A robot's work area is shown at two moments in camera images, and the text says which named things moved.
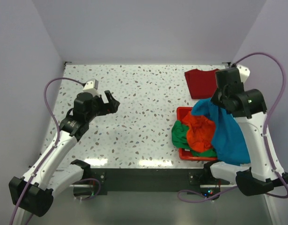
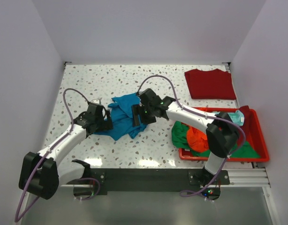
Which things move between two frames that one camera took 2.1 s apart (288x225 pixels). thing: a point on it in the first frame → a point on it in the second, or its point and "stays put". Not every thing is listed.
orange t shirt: [200, 133] stays put
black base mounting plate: [195, 180] stays put
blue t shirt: [231, 144] → [121, 108]
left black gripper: [109, 108] → [106, 124]
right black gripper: [214, 99] → [136, 110]
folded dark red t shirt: [201, 84] stays put
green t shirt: [179, 133] stays put
